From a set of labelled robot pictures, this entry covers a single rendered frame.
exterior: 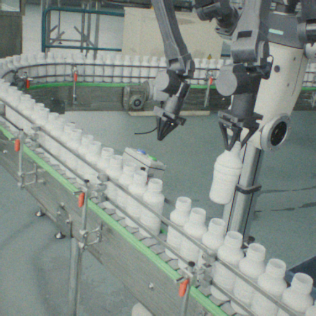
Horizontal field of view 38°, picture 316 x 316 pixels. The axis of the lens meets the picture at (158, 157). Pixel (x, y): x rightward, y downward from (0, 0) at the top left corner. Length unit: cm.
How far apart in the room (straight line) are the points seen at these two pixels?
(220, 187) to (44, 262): 183
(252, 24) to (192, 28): 439
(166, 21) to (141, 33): 380
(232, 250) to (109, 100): 196
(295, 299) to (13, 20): 590
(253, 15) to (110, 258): 80
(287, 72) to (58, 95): 154
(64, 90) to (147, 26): 264
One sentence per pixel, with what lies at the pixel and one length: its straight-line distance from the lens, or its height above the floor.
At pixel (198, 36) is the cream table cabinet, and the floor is 98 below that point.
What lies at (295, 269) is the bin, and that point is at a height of 94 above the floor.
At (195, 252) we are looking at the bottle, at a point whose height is 107.
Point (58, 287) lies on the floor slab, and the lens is 268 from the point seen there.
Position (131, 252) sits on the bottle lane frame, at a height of 95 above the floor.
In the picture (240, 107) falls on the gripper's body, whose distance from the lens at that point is 112.
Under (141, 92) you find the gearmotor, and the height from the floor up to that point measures 98.
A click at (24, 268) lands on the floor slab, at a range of 282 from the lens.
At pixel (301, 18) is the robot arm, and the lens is 146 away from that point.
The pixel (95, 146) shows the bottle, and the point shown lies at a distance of 143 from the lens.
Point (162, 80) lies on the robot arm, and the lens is 141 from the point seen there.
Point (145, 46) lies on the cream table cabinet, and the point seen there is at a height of 83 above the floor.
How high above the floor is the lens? 171
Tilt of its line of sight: 23 degrees down
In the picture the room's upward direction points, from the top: 7 degrees clockwise
